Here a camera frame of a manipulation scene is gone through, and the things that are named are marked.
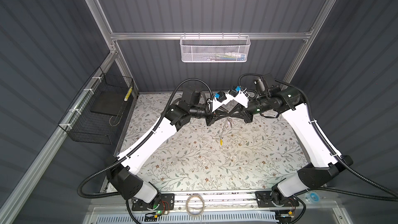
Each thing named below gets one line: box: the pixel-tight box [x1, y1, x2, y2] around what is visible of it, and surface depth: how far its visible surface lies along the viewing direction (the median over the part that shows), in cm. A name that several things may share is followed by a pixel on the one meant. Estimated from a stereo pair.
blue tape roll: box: [309, 191, 320, 203], surface depth 76 cm
